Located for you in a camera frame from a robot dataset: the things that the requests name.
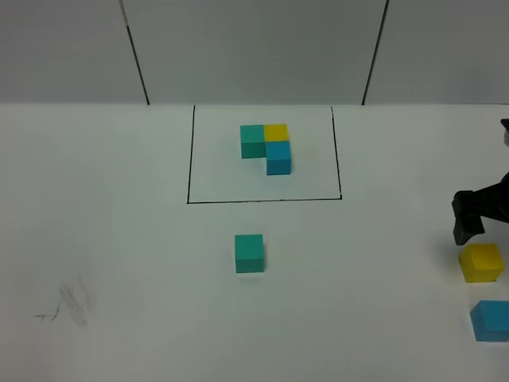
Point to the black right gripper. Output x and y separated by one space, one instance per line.
469 206

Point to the loose yellow block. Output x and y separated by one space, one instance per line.
481 263

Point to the loose blue block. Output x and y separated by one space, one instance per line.
490 320

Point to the yellow template block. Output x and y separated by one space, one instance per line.
276 132

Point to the green template block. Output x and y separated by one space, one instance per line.
252 139

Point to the blue template block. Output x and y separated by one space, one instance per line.
278 158

